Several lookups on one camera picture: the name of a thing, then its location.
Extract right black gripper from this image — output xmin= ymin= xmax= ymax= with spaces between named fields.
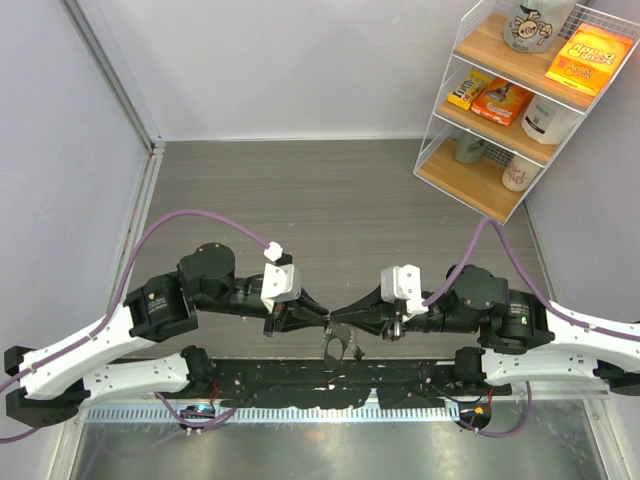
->
xmin=331 ymin=282 xmax=480 ymax=341

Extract silver keys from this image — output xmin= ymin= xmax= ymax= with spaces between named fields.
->
xmin=323 ymin=321 xmax=365 ymax=370

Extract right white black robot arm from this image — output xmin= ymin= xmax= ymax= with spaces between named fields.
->
xmin=330 ymin=265 xmax=639 ymax=396

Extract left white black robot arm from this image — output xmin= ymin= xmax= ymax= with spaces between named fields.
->
xmin=4 ymin=243 xmax=329 ymax=429

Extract grey green cup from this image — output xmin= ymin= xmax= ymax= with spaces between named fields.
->
xmin=453 ymin=132 xmax=488 ymax=164

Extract cream cup red writing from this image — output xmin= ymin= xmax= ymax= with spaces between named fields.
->
xmin=502 ymin=155 xmax=542 ymax=192

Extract orange snack packet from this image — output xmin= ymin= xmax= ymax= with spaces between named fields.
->
xmin=471 ymin=77 xmax=534 ymax=127

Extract yellow candy packet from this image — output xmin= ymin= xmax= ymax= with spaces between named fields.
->
xmin=446 ymin=69 xmax=492 ymax=110

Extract white labelled pouch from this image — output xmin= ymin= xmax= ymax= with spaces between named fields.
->
xmin=521 ymin=94 xmax=582 ymax=145

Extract grey pig print bag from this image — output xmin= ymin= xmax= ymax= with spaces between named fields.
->
xmin=503 ymin=0 xmax=577 ymax=54

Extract orange yellow snack box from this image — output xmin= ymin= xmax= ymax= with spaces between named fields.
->
xmin=545 ymin=23 xmax=633 ymax=97

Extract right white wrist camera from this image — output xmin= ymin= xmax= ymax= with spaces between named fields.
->
xmin=380 ymin=264 xmax=428 ymax=322

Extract white slotted cable duct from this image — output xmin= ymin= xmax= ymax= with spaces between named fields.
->
xmin=84 ymin=402 xmax=459 ymax=424

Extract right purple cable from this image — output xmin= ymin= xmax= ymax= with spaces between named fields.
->
xmin=422 ymin=215 xmax=640 ymax=439

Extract purple cable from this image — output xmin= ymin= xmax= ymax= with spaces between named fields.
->
xmin=0 ymin=208 xmax=274 ymax=445
xmin=422 ymin=215 xmax=640 ymax=439

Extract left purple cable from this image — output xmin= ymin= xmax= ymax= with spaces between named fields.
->
xmin=0 ymin=208 xmax=274 ymax=445

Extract aluminium frame rail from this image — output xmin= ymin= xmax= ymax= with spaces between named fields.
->
xmin=60 ymin=0 xmax=164 ymax=154

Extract white wire wooden shelf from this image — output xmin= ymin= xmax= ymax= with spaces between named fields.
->
xmin=414 ymin=1 xmax=639 ymax=223

